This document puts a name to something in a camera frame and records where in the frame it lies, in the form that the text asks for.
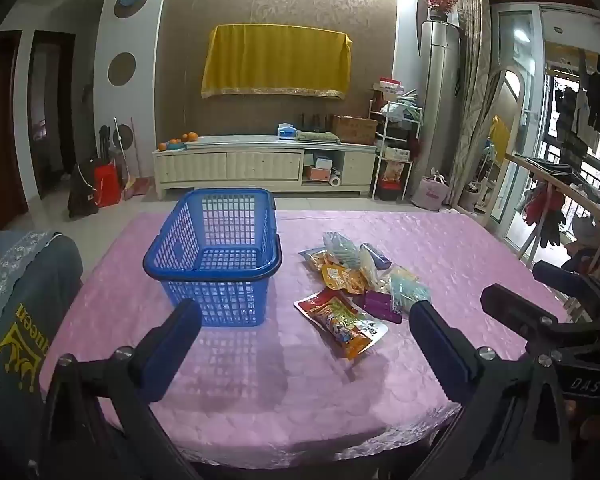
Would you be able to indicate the black red gloves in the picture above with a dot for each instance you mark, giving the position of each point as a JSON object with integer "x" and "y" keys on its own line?
{"x": 545, "y": 215}

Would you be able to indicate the orange box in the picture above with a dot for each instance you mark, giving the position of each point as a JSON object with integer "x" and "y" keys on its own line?
{"x": 317, "y": 173}

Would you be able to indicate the patterned curtain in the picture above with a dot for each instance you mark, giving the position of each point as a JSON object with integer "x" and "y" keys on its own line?
{"x": 472, "y": 85}

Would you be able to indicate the green folded cloth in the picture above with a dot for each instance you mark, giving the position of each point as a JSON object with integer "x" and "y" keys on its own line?
{"x": 317, "y": 136}

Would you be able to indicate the pink bag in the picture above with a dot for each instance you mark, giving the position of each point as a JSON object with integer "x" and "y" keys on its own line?
{"x": 430, "y": 194}

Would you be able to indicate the orange snack packet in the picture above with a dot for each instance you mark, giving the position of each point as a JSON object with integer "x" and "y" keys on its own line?
{"x": 342, "y": 279}

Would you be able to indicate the brown wooden door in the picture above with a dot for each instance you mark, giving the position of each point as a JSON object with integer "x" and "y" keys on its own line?
{"x": 0, "y": 125}

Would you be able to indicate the black bag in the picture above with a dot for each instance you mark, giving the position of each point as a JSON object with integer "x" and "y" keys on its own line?
{"x": 82, "y": 192}

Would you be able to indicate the cream television cabinet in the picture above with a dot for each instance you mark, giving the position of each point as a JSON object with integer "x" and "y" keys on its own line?
{"x": 260, "y": 165}

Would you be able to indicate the blue plastic basket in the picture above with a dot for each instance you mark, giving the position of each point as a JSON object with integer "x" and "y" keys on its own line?
{"x": 215, "y": 192}

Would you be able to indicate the lavender snack packet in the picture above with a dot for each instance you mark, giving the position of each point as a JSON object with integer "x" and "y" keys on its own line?
{"x": 376, "y": 255}

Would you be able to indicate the purple snack packet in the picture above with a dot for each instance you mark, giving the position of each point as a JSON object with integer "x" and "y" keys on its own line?
{"x": 380, "y": 306}

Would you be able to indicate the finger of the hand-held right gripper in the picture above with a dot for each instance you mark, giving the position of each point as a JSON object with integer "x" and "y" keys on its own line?
{"x": 560, "y": 277}
{"x": 510, "y": 307}

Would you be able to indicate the round wall ornament blue plate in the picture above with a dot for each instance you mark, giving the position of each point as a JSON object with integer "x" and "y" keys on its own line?
{"x": 130, "y": 0}

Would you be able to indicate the teal bowl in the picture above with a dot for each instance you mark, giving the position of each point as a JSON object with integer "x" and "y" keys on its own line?
{"x": 176, "y": 145}

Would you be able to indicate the blue tissue box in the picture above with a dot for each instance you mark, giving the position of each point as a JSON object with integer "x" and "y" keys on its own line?
{"x": 287, "y": 131}

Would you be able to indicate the pink broom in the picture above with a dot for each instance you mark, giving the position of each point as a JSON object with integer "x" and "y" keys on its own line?
{"x": 136, "y": 187}

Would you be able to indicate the white tape roll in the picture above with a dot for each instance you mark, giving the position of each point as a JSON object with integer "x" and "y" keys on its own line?
{"x": 335, "y": 180}

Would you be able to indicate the red bag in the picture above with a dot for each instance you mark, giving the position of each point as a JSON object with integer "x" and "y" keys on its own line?
{"x": 107, "y": 185}

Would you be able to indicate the cardboard box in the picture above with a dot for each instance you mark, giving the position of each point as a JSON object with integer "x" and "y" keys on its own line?
{"x": 354, "y": 130}

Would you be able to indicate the red printed box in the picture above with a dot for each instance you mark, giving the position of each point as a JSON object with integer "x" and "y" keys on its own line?
{"x": 395, "y": 174}

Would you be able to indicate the person's right hand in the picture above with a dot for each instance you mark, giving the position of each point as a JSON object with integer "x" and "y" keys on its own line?
{"x": 597, "y": 425}

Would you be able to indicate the blue-edged orange chip packet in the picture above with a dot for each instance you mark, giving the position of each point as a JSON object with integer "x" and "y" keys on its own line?
{"x": 316, "y": 259}

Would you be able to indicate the red snack packet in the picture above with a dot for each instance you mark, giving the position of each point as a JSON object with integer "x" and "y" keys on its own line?
{"x": 311, "y": 306}

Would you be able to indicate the red flower vase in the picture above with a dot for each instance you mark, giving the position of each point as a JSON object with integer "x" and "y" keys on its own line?
{"x": 440, "y": 2}

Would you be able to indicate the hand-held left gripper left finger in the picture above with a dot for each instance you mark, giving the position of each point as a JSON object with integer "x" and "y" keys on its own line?
{"x": 172, "y": 342}

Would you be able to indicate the pink tablecloth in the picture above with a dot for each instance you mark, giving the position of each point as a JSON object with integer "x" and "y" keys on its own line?
{"x": 240, "y": 385}

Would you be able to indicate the plain round wall ornament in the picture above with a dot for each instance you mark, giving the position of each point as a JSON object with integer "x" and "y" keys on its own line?
{"x": 121, "y": 69}

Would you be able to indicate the red gift box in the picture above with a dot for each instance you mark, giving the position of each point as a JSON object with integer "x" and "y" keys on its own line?
{"x": 391, "y": 85}

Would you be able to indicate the grey chair cover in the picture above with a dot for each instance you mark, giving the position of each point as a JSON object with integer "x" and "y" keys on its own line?
{"x": 25, "y": 310}

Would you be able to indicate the orange sausage stick packet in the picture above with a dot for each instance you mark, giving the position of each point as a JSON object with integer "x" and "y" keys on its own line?
{"x": 354, "y": 346}

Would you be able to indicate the hanging clothes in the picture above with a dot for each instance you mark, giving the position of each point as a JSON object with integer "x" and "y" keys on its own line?
{"x": 595, "y": 105}

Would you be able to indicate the narrow cracker packet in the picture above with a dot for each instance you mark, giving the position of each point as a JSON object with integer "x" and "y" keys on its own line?
{"x": 369, "y": 272}

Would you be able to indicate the blue-tinted clear snack bag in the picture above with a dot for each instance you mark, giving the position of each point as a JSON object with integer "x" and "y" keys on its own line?
{"x": 407, "y": 287}

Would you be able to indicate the yellow cloth cover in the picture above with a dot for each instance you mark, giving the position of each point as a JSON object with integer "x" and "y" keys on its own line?
{"x": 275, "y": 60}

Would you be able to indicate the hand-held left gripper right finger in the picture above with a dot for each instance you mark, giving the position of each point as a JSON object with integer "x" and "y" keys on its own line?
{"x": 440, "y": 347}

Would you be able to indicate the silver standing air conditioner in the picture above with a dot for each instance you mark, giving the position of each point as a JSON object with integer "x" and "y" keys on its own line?
{"x": 440, "y": 100}

